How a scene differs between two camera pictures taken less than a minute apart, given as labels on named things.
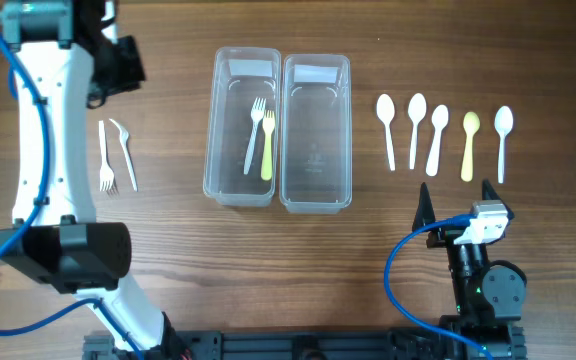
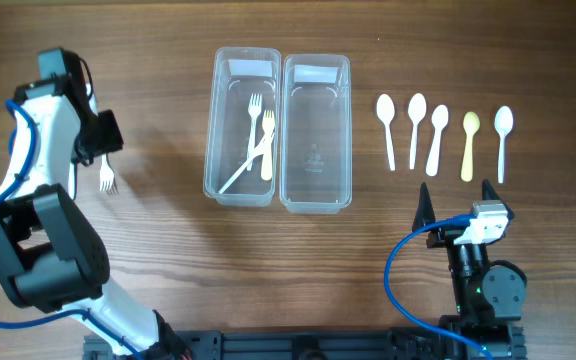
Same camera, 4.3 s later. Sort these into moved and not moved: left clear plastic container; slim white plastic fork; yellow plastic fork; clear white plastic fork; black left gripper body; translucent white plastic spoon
Moved: black left gripper body; slim white plastic fork
Not moved: left clear plastic container; clear white plastic fork; yellow plastic fork; translucent white plastic spoon
